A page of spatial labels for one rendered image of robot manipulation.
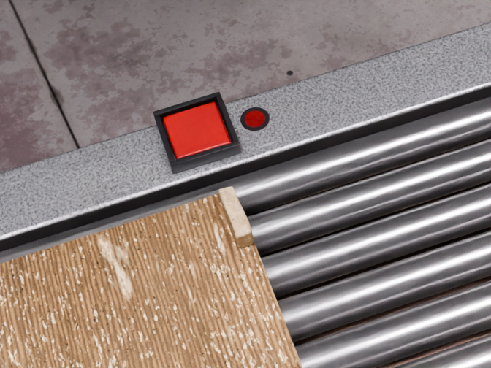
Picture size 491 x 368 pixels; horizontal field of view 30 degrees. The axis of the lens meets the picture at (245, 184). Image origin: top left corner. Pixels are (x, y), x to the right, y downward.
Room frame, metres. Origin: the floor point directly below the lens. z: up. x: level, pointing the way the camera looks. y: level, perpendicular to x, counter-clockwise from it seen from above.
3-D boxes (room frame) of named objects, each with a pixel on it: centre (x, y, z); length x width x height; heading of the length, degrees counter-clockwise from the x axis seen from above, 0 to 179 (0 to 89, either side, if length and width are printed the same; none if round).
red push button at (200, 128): (0.59, 0.04, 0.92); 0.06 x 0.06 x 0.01; 10
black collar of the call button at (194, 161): (0.59, 0.04, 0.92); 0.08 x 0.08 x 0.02; 10
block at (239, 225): (0.46, 0.01, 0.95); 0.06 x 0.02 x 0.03; 11
